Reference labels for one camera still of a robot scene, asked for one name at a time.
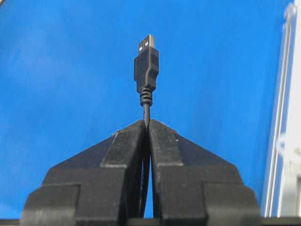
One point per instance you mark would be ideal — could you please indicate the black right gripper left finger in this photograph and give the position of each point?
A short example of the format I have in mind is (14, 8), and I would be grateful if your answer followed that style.
(100, 186)

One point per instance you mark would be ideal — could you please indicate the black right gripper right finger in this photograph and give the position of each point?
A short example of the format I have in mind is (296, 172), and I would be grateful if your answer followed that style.
(194, 187)

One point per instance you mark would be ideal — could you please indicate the blue table cloth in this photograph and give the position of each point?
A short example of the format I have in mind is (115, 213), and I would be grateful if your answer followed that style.
(67, 80)

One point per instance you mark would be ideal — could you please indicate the silver aluminium extrusion frame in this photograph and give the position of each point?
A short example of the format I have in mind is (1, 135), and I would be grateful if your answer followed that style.
(281, 196)

